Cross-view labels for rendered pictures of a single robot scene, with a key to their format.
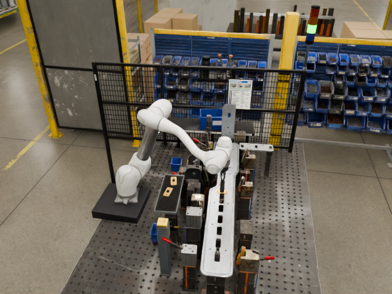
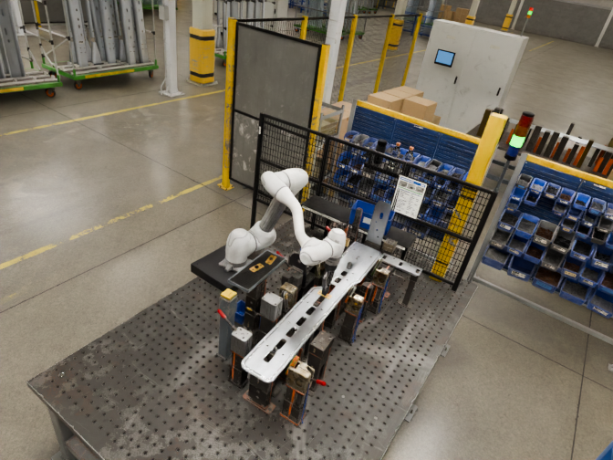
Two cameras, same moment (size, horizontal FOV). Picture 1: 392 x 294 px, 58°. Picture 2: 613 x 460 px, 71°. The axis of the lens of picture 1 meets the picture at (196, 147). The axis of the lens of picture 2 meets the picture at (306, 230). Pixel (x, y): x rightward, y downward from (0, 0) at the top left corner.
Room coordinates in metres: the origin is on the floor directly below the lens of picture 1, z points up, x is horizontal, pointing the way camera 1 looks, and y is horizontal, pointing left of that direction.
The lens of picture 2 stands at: (0.04, -0.67, 2.67)
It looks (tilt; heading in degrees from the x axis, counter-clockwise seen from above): 32 degrees down; 19
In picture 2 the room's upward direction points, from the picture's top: 9 degrees clockwise
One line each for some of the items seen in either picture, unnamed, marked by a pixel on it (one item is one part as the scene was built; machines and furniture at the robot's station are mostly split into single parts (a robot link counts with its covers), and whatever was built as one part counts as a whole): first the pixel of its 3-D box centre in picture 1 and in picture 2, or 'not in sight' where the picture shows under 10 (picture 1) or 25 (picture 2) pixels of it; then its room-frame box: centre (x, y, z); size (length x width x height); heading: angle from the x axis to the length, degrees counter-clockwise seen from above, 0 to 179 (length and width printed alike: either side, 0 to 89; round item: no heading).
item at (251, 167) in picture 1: (248, 173); (377, 290); (2.34, -0.44, 0.87); 0.12 x 0.09 x 0.35; 84
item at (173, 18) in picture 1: (175, 43); (400, 129); (6.93, 0.40, 0.52); 1.20 x 0.80 x 1.05; 167
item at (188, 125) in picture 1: (205, 126); (357, 221); (2.87, -0.09, 1.01); 0.90 x 0.22 x 0.03; 84
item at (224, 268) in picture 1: (223, 193); (324, 297); (1.93, -0.19, 1.00); 1.38 x 0.22 x 0.02; 174
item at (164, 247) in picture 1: (164, 248); (226, 326); (1.50, 0.20, 0.92); 0.08 x 0.08 x 0.44; 84
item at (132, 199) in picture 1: (126, 194); (234, 261); (2.17, 0.56, 0.79); 0.22 x 0.18 x 0.06; 1
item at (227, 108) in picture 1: (228, 121); (379, 223); (2.68, -0.28, 1.17); 0.12 x 0.01 x 0.34; 84
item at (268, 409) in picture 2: (216, 280); (261, 383); (1.33, -0.12, 0.84); 0.18 x 0.06 x 0.29; 84
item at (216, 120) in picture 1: (216, 119); (371, 216); (2.86, -0.19, 1.10); 0.30 x 0.17 x 0.13; 91
